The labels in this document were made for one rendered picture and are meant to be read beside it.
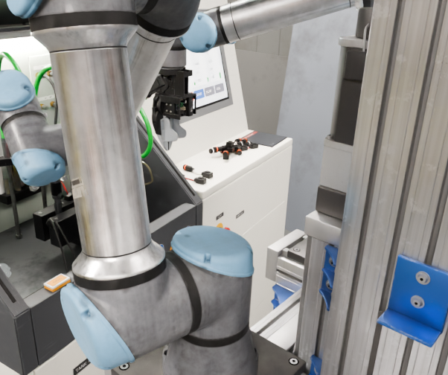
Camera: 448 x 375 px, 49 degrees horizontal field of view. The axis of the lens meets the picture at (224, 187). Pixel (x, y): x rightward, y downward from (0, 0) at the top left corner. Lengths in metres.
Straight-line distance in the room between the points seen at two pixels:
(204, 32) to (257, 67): 2.78
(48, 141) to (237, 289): 0.40
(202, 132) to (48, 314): 1.00
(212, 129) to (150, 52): 1.28
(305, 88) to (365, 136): 2.61
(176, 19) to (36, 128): 0.34
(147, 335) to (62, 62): 0.33
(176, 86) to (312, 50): 2.12
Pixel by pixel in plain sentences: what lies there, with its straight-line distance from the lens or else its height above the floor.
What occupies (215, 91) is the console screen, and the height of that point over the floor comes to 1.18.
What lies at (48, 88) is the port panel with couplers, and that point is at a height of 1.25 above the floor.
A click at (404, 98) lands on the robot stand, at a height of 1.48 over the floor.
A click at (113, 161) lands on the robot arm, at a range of 0.56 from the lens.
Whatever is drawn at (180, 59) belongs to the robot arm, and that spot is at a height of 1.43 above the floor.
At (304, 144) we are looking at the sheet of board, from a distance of 3.27.
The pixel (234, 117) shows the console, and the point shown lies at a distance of 2.12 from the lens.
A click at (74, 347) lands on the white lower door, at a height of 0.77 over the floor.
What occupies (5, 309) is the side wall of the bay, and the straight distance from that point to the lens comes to 1.13.
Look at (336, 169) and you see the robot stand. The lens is 0.79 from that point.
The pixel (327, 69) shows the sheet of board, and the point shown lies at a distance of 3.18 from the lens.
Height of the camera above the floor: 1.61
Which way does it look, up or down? 23 degrees down
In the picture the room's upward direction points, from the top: 2 degrees clockwise
